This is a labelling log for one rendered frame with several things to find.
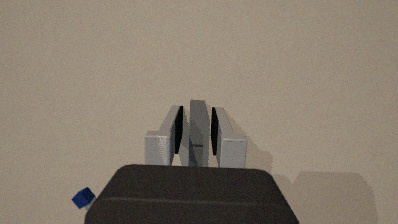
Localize grey rectangular block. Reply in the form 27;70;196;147
189;144;203;167
189;100;205;145

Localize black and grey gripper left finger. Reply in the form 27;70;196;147
144;105;183;166

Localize small blue block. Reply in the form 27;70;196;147
71;187;95;209

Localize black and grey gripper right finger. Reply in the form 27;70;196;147
211;107;248;168

